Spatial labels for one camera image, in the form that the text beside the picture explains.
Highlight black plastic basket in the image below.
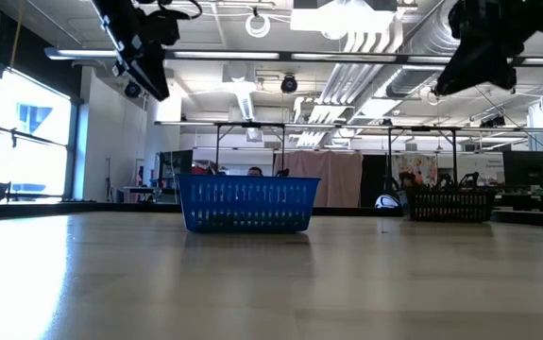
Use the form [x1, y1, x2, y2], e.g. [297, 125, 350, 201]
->
[405, 186, 497, 223]

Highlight white coiled cable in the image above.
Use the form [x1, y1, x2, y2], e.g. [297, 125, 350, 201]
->
[245, 7, 272, 40]

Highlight blue and white round object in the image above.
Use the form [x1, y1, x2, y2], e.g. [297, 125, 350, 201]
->
[374, 194, 401, 210]

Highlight large black monitor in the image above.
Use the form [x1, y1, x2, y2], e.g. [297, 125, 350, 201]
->
[502, 150, 543, 188]

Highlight black overhead light bar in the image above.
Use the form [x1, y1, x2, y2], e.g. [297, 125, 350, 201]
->
[43, 45, 543, 67]

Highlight blue plastic basket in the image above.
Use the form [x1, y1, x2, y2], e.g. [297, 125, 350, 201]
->
[176, 174, 322, 234]

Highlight black round ceiling spotlight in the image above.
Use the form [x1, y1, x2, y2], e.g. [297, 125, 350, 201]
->
[124, 80, 143, 100]
[280, 73, 299, 94]

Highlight yellow cable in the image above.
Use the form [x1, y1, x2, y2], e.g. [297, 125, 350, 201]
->
[8, 0, 22, 70]

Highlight black aluminium table frame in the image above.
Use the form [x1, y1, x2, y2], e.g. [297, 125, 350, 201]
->
[0, 200, 543, 229]

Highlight pink curtain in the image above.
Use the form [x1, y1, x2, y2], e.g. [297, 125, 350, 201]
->
[273, 149, 365, 208]

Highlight silver ventilation duct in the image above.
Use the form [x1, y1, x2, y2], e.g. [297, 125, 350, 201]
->
[384, 0, 466, 99]

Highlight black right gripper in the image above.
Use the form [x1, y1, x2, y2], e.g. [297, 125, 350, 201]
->
[433, 0, 543, 97]

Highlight black metal frame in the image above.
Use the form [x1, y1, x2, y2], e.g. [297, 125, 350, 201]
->
[212, 121, 287, 178]
[385, 125, 459, 189]

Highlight white ceiling pipes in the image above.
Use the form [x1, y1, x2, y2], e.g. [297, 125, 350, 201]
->
[294, 16, 405, 148]

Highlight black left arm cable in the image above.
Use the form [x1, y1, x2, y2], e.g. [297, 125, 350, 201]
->
[136, 0, 204, 21]

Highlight bright window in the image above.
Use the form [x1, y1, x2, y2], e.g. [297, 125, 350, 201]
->
[0, 68, 73, 199]

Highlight floral curtain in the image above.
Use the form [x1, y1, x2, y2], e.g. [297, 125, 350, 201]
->
[391, 153, 439, 190]

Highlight white desk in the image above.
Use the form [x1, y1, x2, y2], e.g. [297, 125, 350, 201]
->
[117, 185, 180, 205]

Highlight black ceiling spotlight row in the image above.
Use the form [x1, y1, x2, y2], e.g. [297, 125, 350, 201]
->
[478, 114, 507, 129]

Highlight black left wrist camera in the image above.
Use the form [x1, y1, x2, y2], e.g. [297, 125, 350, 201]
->
[141, 7, 192, 48]

